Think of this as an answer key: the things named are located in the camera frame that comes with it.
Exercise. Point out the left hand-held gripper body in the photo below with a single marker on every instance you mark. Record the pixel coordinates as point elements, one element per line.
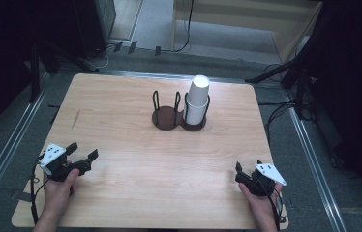
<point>53,158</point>

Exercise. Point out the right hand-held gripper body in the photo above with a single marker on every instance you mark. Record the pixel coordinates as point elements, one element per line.
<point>266,175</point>

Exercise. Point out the dark brown double cup holder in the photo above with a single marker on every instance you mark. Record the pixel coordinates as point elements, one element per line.
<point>166,118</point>

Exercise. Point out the person's right hand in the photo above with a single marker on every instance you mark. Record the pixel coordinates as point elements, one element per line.
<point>263,206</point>

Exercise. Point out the person's left hand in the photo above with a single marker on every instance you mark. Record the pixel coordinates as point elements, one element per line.
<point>58,195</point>

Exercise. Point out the grey tape strip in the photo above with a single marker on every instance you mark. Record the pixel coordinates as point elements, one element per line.
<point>21,195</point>

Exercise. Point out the black tripod stand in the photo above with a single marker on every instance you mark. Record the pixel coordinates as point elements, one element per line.
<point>35,71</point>
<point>298,80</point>

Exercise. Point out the black cabinet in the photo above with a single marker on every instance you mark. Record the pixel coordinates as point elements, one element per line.
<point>95,22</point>

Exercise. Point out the light wooden shelf unit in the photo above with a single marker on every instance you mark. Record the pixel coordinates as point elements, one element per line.
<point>234,29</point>

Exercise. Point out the metal floor rail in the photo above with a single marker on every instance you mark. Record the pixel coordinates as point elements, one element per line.
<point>11,141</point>
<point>314,167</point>

